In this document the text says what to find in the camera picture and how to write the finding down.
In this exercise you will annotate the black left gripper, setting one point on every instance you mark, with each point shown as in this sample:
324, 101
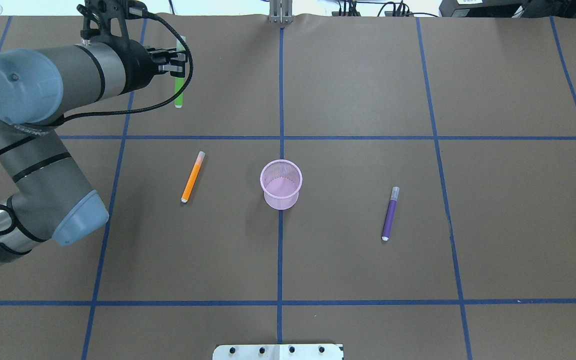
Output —
134, 67

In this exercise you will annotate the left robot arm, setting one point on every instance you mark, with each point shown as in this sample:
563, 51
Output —
55, 201

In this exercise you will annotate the orange highlighter pen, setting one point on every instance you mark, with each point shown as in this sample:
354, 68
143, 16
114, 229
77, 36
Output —
192, 179

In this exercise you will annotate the pink mesh pen holder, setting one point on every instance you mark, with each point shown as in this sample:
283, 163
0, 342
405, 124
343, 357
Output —
281, 181

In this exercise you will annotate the purple highlighter pen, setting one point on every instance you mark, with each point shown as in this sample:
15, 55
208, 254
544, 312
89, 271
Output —
389, 214

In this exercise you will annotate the black box with label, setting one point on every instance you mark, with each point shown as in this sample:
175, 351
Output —
529, 9

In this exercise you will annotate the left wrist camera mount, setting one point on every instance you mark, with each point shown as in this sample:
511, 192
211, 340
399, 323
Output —
105, 21

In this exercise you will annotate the aluminium frame post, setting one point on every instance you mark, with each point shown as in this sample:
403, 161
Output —
281, 11

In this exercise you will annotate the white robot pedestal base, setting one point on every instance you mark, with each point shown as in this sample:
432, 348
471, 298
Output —
295, 351

